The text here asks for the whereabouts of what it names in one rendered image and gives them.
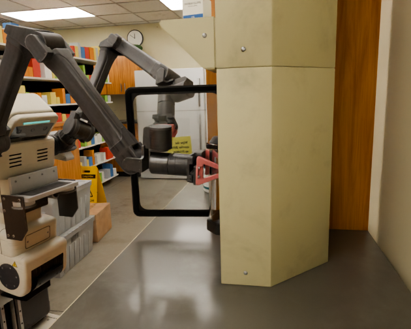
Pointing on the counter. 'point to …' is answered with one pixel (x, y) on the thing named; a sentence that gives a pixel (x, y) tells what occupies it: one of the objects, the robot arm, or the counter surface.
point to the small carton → (196, 8)
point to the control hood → (195, 38)
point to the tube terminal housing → (274, 136)
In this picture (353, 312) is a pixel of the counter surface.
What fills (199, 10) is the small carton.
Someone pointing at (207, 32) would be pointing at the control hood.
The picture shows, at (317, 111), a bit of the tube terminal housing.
